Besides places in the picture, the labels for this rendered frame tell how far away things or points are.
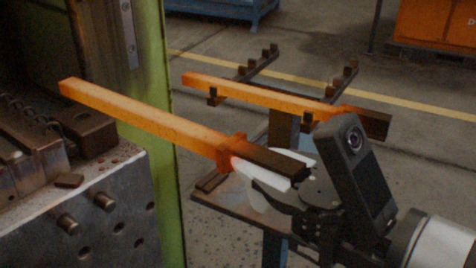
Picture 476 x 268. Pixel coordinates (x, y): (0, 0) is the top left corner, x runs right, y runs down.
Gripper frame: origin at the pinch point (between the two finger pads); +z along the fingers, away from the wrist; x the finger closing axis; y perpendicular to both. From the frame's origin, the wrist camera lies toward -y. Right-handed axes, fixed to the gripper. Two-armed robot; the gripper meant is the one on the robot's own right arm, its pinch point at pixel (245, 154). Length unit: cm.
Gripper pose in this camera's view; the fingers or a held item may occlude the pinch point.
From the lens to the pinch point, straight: 49.0
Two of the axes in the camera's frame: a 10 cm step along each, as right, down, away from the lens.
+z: -7.7, -3.3, 5.4
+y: 0.3, 8.3, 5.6
